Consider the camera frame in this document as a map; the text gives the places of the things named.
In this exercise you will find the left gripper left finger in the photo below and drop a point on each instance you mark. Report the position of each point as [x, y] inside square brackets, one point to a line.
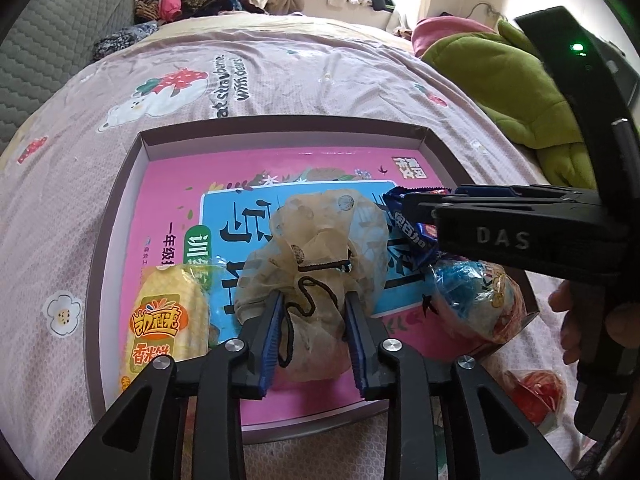
[141, 434]

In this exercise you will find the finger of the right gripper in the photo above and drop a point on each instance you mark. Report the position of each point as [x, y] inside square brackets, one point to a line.
[514, 196]

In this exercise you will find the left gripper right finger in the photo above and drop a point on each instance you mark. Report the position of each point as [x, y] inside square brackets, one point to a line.
[486, 436]

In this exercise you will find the blue oreo cookie pack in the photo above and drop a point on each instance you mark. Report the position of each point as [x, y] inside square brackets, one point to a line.
[412, 224]

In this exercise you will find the red blue toy egg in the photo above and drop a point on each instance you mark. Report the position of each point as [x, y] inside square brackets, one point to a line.
[477, 299]

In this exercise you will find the yellow wafer snack pack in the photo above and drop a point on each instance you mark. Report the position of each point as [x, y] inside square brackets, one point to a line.
[170, 317]

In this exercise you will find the beige mesh drawstring pouch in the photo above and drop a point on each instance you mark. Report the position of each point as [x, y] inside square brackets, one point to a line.
[323, 246]

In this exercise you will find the person's right hand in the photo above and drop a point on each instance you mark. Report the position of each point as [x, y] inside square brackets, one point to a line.
[582, 320]

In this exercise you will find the green fleece blanket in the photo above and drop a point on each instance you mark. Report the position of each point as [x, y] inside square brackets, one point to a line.
[503, 74]

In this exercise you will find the dark shallow box tray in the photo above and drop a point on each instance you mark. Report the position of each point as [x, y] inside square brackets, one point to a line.
[104, 343]

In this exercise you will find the pink pillow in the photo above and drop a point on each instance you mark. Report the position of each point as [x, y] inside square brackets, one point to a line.
[430, 30]

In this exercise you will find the lilac strawberry bedsheet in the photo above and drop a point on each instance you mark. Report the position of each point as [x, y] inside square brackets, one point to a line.
[62, 163]

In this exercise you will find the dark patterned cloth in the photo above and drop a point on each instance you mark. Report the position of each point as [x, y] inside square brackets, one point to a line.
[124, 38]

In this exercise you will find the grey quilted headboard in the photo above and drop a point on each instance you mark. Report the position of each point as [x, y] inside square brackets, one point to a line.
[50, 42]

